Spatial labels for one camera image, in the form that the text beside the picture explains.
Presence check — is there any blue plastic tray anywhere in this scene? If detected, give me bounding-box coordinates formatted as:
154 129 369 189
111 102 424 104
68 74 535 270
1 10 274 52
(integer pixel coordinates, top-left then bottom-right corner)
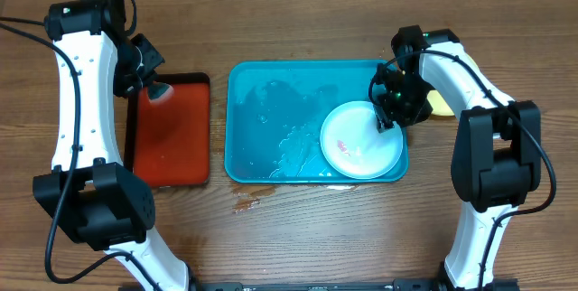
223 59 410 185

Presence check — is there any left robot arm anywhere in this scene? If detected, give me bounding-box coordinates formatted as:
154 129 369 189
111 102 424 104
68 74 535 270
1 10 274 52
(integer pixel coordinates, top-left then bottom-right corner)
33 0 193 290

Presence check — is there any yellow-green plate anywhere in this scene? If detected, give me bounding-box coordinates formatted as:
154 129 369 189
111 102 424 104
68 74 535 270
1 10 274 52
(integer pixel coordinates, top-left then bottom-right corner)
424 53 480 117

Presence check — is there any red black tray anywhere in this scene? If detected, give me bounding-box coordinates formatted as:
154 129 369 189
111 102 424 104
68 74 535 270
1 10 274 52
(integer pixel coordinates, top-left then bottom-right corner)
124 72 210 188

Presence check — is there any light blue plate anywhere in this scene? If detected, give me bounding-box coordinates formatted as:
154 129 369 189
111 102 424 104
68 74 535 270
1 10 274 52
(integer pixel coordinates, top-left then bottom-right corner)
320 101 405 180

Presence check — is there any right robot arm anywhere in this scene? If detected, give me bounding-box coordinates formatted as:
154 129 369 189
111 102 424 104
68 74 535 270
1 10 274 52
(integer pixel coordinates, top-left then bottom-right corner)
369 25 544 290

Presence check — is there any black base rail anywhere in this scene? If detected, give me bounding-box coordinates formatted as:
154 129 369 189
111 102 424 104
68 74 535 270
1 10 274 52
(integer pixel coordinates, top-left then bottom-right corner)
117 277 520 291

